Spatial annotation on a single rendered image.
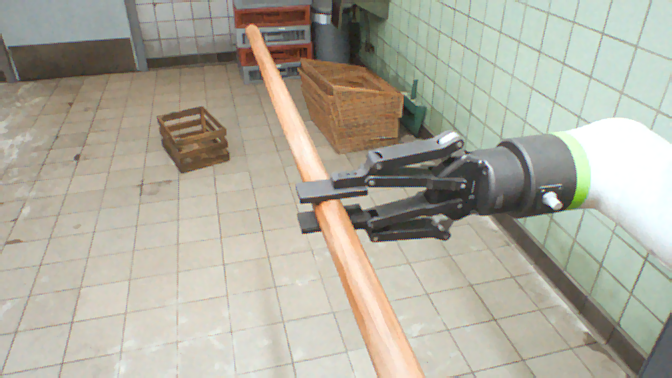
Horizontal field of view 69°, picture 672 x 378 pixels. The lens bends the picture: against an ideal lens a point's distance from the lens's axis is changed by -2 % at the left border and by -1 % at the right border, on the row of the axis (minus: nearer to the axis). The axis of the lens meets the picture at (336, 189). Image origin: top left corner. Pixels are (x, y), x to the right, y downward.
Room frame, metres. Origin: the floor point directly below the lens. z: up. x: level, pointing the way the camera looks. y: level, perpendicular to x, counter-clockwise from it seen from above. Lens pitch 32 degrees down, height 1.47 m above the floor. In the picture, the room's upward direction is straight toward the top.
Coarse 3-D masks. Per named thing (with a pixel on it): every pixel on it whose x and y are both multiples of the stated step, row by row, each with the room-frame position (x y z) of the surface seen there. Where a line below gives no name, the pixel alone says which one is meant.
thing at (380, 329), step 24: (264, 48) 0.98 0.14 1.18; (264, 72) 0.85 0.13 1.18; (288, 96) 0.72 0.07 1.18; (288, 120) 0.62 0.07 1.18; (312, 144) 0.55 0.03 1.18; (312, 168) 0.49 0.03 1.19; (336, 216) 0.39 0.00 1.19; (336, 240) 0.36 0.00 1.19; (336, 264) 0.33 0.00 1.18; (360, 264) 0.32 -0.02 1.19; (360, 288) 0.29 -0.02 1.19; (360, 312) 0.27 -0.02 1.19; (384, 312) 0.26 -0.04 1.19; (384, 336) 0.24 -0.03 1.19; (384, 360) 0.22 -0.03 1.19; (408, 360) 0.22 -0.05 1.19
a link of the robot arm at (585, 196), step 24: (600, 120) 0.54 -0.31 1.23; (624, 120) 0.52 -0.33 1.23; (576, 144) 0.48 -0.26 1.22; (600, 144) 0.48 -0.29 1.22; (624, 144) 0.48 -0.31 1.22; (648, 144) 0.47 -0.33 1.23; (576, 168) 0.46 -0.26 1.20; (600, 168) 0.46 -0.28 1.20; (624, 168) 0.45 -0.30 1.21; (576, 192) 0.45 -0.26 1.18; (600, 192) 0.45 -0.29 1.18
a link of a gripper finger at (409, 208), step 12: (420, 192) 0.47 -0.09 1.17; (384, 204) 0.46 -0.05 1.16; (396, 204) 0.46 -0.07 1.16; (408, 204) 0.45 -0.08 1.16; (420, 204) 0.45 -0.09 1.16; (432, 204) 0.45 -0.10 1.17; (444, 204) 0.45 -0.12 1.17; (456, 204) 0.45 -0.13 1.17; (372, 216) 0.45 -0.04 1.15; (384, 216) 0.44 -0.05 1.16; (396, 216) 0.44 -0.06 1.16; (408, 216) 0.44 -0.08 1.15; (420, 216) 0.44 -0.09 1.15; (432, 216) 0.44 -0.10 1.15; (372, 228) 0.43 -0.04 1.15
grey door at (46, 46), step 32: (0, 0) 4.05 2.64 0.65; (32, 0) 4.11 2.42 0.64; (64, 0) 4.17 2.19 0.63; (96, 0) 4.23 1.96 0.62; (128, 0) 4.27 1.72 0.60; (0, 32) 4.03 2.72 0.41; (32, 32) 4.09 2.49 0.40; (64, 32) 4.15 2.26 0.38; (96, 32) 4.21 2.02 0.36; (128, 32) 4.28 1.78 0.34; (0, 64) 3.99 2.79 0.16; (32, 64) 4.07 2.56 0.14; (64, 64) 4.13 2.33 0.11; (96, 64) 4.19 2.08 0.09; (128, 64) 4.26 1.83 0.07
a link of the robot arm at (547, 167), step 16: (512, 144) 0.49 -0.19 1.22; (528, 144) 0.48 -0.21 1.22; (544, 144) 0.48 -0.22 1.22; (560, 144) 0.48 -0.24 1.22; (528, 160) 0.46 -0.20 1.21; (544, 160) 0.46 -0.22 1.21; (560, 160) 0.46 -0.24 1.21; (528, 176) 0.45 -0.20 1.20; (544, 176) 0.45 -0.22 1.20; (560, 176) 0.45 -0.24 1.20; (576, 176) 0.45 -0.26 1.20; (528, 192) 0.44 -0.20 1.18; (544, 192) 0.44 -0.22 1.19; (560, 192) 0.45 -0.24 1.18; (528, 208) 0.44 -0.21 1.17; (544, 208) 0.44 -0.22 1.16; (560, 208) 0.45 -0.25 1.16
